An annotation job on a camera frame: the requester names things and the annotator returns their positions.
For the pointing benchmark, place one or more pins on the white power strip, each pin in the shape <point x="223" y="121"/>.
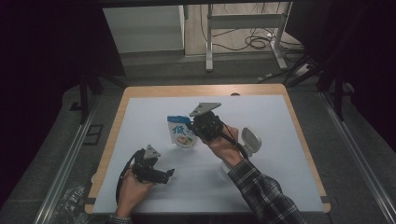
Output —
<point x="301" y="70"/>

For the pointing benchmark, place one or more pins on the aluminium rail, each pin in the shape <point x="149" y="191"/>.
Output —
<point x="358" y="152"/>
<point x="65" y="168"/>

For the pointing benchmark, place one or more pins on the black metal stand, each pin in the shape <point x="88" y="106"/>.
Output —
<point x="337" y="93"/>
<point x="84" y="93"/>

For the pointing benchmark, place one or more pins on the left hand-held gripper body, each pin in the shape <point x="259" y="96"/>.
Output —
<point x="144" y="166"/>

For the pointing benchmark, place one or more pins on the white cabinet panel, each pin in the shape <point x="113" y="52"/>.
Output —
<point x="143" y="29"/>

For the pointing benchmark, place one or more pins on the person's right hand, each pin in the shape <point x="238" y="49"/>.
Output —
<point x="225" y="146"/>

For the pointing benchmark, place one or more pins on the clear plastic bag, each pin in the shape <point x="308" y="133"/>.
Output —
<point x="70" y="202"/>

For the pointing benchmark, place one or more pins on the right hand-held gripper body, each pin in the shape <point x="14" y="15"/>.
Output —
<point x="207" y="126"/>

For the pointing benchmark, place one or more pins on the person's left hand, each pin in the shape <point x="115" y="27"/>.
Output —
<point x="130" y="193"/>

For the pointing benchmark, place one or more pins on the dark table grommet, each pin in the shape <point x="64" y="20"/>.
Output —
<point x="235" y="94"/>

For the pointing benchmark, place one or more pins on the blue and white pouch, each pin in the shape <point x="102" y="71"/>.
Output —
<point x="182" y="133"/>

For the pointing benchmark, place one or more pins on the clear jar with flip lid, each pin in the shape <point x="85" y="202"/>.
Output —
<point x="251" y="140"/>

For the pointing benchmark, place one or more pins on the white metal desk frame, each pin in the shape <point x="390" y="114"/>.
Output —
<point x="246" y="21"/>

